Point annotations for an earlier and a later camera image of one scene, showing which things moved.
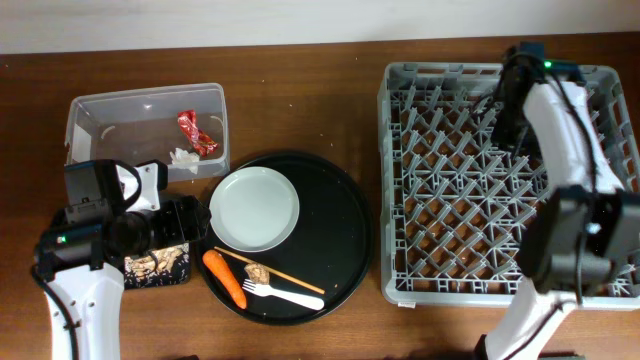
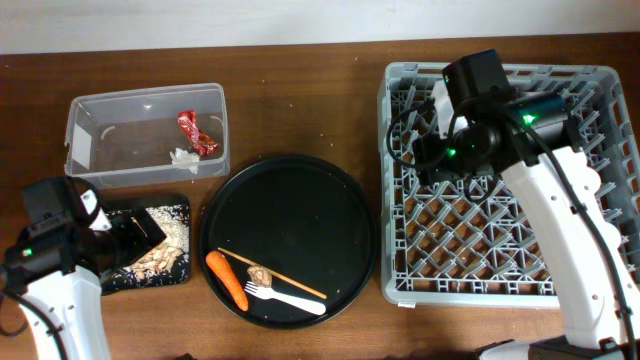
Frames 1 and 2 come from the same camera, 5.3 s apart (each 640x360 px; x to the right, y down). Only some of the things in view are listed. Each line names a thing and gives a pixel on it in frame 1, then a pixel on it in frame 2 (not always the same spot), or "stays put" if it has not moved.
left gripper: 195,227 to 137,244
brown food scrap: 258,273 stays put
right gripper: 499,137 to 426,147
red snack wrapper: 201,142 stays put
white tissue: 183,159 stays put
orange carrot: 216,264 stays put
